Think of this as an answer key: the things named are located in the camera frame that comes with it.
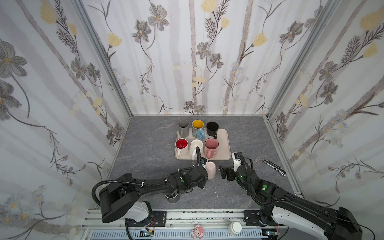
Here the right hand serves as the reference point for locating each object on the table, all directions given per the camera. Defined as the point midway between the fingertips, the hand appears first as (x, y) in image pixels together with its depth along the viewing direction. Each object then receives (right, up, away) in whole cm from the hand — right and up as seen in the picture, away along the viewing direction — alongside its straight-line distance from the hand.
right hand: (223, 162), depth 79 cm
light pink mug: (-6, -4, +4) cm, 8 cm away
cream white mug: (-24, +6, +19) cm, 32 cm away
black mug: (-26, -17, -6) cm, 32 cm away
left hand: (-11, -7, +4) cm, 13 cm away
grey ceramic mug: (-23, +20, +23) cm, 39 cm away
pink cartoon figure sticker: (-14, -30, -11) cm, 35 cm away
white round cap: (+2, -25, -16) cm, 30 cm away
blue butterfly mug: (-13, +17, +19) cm, 29 cm away
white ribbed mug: (-15, +8, +17) cm, 25 cm away
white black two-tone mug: (-3, +18, +23) cm, 29 cm away
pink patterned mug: (-5, +7, +13) cm, 16 cm away
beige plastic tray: (+5, +3, +20) cm, 21 cm away
